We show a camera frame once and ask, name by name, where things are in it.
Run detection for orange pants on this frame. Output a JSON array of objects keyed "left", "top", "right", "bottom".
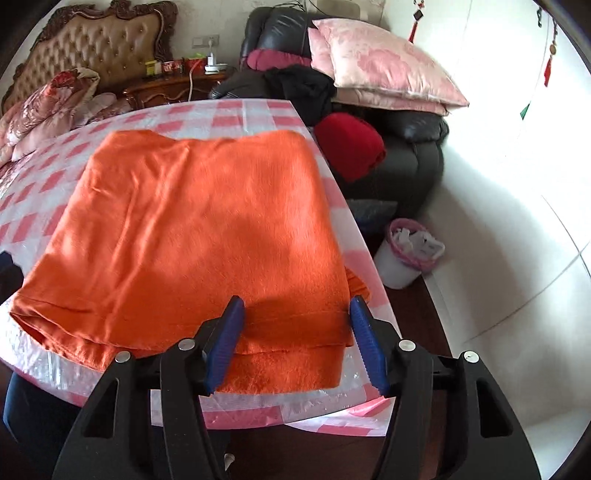
[{"left": 10, "top": 130, "right": 367, "bottom": 395}]

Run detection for black clothing pile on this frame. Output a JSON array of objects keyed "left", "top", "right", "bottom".
[{"left": 263, "top": 65, "right": 337, "bottom": 127}]

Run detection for white trash bin pink liner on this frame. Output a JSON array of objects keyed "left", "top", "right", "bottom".
[{"left": 374, "top": 218, "right": 446, "bottom": 290}]

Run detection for black leather armchair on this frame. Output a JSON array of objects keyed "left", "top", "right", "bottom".
[{"left": 209, "top": 7, "right": 449, "bottom": 218}]

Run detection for red folded blanket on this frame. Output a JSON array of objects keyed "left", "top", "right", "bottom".
[{"left": 314, "top": 112, "right": 387, "bottom": 183}]

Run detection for wooden nightstand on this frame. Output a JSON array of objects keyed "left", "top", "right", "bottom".
[{"left": 122, "top": 72, "right": 232, "bottom": 110}]

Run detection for folded floral quilt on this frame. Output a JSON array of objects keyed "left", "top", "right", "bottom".
[{"left": 1, "top": 67, "right": 132, "bottom": 165}]

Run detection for red mug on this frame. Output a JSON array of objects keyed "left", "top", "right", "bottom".
[{"left": 183, "top": 57, "right": 207, "bottom": 75}]

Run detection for pink floral pillow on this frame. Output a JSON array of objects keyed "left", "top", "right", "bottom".
[{"left": 312, "top": 18, "right": 469, "bottom": 108}]

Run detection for magenta cushion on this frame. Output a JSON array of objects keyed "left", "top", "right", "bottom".
[{"left": 246, "top": 49, "right": 311, "bottom": 71}]

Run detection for tufted beige headboard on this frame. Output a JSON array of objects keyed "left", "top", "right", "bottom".
[{"left": 1, "top": 1, "right": 178, "bottom": 112}]

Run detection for red hanging ornament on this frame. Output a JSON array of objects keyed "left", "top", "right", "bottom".
[{"left": 408, "top": 0, "right": 425, "bottom": 44}]

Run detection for white charger with cable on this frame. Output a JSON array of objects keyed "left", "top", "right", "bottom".
[{"left": 188, "top": 48, "right": 228, "bottom": 100}]

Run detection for wall power outlet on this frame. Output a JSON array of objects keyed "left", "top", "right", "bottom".
[{"left": 191, "top": 34, "right": 219, "bottom": 49}]

